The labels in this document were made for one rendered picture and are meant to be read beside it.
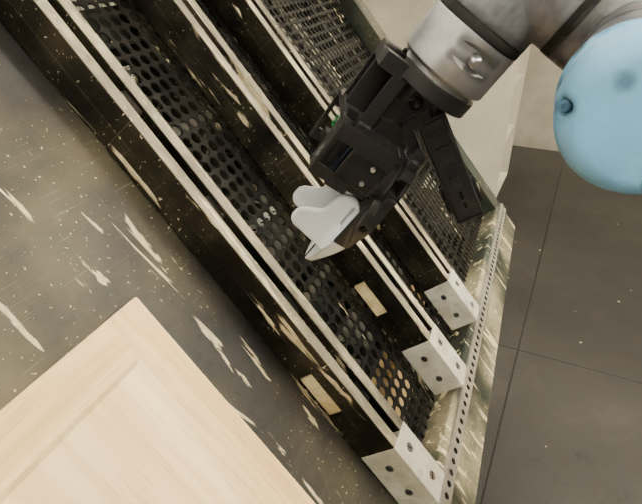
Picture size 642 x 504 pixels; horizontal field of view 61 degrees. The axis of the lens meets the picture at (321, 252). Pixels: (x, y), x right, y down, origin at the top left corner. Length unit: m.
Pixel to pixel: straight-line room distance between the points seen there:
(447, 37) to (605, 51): 0.17
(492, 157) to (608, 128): 3.99
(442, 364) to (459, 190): 0.70
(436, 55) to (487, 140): 3.82
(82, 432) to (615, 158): 0.55
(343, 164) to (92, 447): 0.40
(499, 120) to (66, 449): 3.84
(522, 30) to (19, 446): 0.56
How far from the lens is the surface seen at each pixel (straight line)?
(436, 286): 1.32
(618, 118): 0.28
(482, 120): 4.20
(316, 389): 0.88
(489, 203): 1.98
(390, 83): 0.44
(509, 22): 0.43
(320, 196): 0.52
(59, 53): 0.85
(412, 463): 0.94
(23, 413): 0.63
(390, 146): 0.46
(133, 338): 0.70
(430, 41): 0.43
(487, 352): 1.40
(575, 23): 0.42
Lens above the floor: 1.72
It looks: 30 degrees down
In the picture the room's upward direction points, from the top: straight up
